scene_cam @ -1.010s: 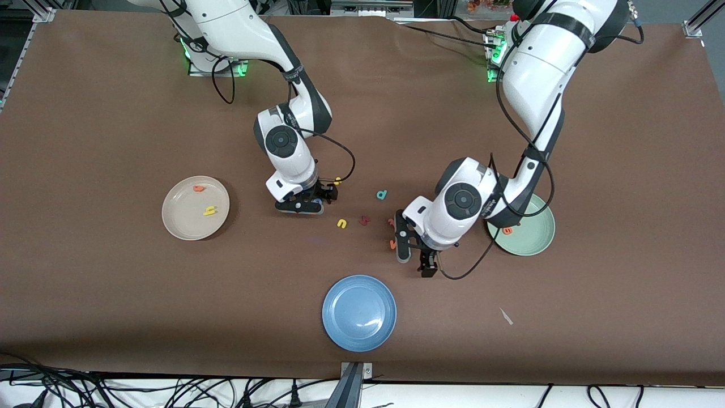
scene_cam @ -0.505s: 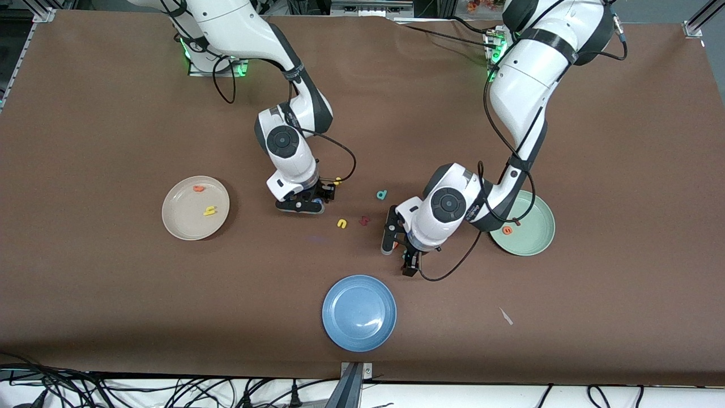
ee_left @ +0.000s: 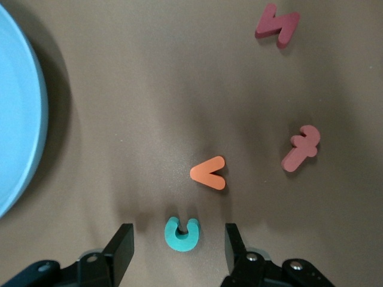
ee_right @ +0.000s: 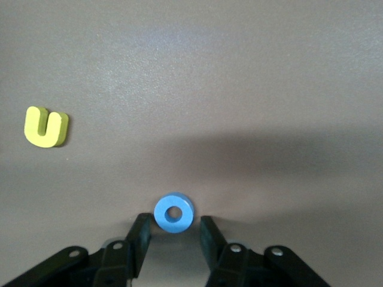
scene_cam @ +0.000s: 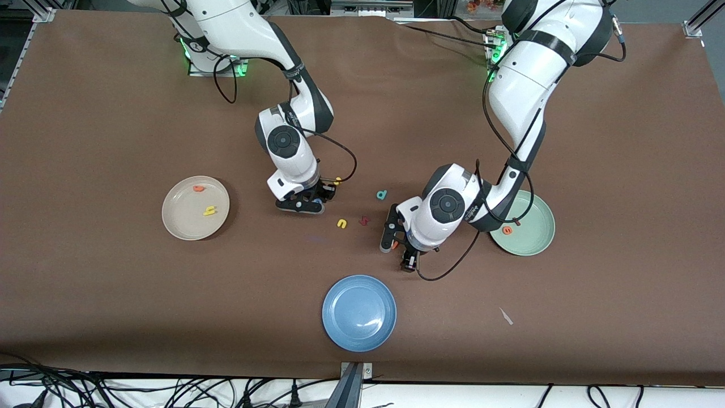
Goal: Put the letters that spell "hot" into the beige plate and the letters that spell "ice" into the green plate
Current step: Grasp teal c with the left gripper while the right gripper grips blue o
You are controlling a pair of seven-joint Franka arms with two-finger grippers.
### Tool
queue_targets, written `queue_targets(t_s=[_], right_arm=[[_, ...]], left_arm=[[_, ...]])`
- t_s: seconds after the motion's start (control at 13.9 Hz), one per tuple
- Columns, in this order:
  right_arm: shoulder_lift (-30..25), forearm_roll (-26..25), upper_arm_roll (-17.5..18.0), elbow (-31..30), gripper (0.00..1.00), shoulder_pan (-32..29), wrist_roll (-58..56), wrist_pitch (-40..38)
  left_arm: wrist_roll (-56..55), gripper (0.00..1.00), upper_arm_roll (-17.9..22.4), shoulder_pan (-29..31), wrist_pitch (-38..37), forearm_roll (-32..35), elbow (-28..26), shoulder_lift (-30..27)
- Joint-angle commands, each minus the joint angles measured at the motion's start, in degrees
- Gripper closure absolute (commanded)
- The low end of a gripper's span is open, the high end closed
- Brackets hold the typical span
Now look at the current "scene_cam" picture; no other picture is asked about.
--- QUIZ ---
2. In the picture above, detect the green plate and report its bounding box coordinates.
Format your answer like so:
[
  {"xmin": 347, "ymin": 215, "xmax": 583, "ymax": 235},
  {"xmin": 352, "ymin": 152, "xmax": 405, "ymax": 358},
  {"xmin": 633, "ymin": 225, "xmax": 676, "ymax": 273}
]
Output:
[{"xmin": 488, "ymin": 190, "xmax": 556, "ymax": 257}]

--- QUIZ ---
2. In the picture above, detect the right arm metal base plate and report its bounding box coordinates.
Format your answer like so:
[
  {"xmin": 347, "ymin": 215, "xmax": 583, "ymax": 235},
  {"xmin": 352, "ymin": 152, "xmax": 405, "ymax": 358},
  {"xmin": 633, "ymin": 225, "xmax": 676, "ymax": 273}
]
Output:
[{"xmin": 187, "ymin": 57, "xmax": 250, "ymax": 78}]

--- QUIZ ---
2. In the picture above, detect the brown paper table cover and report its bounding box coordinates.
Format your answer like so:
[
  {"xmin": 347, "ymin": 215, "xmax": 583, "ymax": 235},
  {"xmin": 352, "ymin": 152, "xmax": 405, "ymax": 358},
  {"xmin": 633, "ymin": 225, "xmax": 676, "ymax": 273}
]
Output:
[{"xmin": 0, "ymin": 10, "xmax": 725, "ymax": 387}]

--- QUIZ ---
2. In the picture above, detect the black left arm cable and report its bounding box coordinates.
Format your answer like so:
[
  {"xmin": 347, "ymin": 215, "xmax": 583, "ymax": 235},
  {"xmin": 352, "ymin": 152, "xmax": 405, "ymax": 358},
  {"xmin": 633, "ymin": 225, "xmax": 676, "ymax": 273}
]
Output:
[{"xmin": 416, "ymin": 34, "xmax": 626, "ymax": 282}]

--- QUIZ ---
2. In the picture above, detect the black base cable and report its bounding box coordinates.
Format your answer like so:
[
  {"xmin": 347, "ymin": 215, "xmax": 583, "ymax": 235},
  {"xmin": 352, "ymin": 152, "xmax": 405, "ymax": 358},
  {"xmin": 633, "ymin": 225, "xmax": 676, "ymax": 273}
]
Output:
[{"xmin": 396, "ymin": 22, "xmax": 494, "ymax": 50}]

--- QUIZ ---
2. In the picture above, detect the beige plate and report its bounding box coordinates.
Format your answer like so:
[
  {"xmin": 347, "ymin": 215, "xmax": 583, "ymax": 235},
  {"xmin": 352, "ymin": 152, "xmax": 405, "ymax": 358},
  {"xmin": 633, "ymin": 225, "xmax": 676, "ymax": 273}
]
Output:
[{"xmin": 161, "ymin": 175, "xmax": 231, "ymax": 241}]

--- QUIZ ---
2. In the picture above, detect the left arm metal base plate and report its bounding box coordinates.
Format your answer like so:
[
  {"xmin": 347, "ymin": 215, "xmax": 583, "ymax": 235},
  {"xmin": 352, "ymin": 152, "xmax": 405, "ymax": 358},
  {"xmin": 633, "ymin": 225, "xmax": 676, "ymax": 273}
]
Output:
[{"xmin": 483, "ymin": 25, "xmax": 506, "ymax": 83}]

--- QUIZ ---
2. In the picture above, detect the blue plate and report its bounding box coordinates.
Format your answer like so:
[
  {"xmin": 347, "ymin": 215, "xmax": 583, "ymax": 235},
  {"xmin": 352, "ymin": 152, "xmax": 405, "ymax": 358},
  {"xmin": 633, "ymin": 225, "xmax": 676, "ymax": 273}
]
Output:
[{"xmin": 321, "ymin": 274, "xmax": 398, "ymax": 353}]

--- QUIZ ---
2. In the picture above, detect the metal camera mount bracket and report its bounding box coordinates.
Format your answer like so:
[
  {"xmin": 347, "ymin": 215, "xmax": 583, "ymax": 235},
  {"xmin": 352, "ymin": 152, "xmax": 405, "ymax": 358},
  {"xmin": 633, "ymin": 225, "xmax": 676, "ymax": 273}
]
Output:
[{"xmin": 326, "ymin": 362, "xmax": 374, "ymax": 408}]

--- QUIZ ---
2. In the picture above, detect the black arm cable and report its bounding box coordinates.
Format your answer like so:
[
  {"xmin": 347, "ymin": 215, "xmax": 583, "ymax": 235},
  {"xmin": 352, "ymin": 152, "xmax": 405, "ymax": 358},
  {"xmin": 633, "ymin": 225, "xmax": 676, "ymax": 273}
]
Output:
[
  {"xmin": 416, "ymin": 34, "xmax": 626, "ymax": 282},
  {"xmin": 212, "ymin": 54, "xmax": 357, "ymax": 185}
]

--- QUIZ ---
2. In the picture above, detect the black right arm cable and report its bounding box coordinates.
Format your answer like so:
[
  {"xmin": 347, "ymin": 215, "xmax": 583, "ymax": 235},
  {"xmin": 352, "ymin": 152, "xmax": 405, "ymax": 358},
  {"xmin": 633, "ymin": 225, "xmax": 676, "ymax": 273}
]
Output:
[{"xmin": 212, "ymin": 54, "xmax": 357, "ymax": 185}]

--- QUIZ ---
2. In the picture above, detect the grey device box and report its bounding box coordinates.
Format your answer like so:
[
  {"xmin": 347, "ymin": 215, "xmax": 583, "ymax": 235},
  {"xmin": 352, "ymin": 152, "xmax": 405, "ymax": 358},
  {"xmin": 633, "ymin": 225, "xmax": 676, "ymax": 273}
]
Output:
[{"xmin": 330, "ymin": 0, "xmax": 415, "ymax": 18}]

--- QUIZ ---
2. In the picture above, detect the aluminium frame profile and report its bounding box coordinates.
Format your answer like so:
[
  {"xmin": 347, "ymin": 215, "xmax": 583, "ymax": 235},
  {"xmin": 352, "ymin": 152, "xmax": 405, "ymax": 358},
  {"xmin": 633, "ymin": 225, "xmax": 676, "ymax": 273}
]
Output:
[{"xmin": 683, "ymin": 0, "xmax": 725, "ymax": 39}]

